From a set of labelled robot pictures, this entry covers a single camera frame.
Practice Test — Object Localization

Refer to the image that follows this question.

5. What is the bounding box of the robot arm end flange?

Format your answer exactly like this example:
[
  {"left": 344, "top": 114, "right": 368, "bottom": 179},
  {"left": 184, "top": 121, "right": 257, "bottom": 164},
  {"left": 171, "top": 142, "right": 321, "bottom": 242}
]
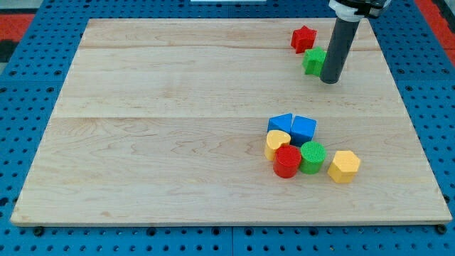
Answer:
[{"left": 328, "top": 0, "right": 392, "bottom": 22}]

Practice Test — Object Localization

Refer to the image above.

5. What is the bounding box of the yellow hexagon block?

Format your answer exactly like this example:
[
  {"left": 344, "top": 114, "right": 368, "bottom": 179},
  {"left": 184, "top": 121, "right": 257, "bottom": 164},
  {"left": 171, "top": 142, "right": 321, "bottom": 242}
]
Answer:
[{"left": 327, "top": 151, "right": 361, "bottom": 183}]

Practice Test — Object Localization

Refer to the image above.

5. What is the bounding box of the yellow heart block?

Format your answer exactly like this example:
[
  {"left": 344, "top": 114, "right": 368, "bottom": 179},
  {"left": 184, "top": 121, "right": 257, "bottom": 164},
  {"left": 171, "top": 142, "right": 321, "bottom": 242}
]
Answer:
[{"left": 264, "top": 129, "right": 291, "bottom": 161}]

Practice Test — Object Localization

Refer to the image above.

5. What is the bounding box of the blue triangle block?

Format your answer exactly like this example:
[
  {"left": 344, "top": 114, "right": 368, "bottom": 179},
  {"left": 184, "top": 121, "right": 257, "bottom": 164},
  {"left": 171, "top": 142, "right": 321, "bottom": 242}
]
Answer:
[{"left": 267, "top": 113, "right": 293, "bottom": 134}]

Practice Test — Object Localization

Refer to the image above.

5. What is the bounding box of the wooden board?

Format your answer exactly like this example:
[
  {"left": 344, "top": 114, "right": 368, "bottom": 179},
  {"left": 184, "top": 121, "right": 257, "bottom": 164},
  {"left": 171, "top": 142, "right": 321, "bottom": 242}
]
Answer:
[{"left": 11, "top": 18, "right": 452, "bottom": 227}]

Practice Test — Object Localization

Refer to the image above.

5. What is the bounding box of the red cylinder block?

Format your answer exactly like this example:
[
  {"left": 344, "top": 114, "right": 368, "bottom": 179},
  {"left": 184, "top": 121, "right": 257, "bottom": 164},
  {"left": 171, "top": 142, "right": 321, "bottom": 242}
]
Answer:
[{"left": 273, "top": 145, "right": 301, "bottom": 178}]

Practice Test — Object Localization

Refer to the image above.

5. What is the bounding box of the blue cube block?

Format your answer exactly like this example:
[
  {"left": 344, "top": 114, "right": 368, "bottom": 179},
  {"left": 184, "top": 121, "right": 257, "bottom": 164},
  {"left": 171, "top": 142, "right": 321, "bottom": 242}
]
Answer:
[{"left": 290, "top": 116, "right": 317, "bottom": 147}]

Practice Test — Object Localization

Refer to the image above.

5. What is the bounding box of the green cylinder block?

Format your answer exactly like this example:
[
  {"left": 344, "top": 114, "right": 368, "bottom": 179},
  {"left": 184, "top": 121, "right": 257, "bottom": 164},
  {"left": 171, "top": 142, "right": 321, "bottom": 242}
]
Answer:
[{"left": 299, "top": 142, "right": 326, "bottom": 174}]

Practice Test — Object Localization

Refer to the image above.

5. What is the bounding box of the green star block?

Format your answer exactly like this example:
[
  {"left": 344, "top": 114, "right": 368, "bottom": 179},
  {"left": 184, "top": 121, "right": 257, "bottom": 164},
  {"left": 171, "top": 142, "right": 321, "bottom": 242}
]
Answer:
[{"left": 302, "top": 46, "right": 326, "bottom": 77}]

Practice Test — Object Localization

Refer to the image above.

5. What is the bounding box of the red star block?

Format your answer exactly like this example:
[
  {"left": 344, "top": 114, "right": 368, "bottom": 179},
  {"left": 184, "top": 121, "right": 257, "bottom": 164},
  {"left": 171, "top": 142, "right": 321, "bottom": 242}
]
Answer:
[{"left": 291, "top": 26, "right": 317, "bottom": 54}]

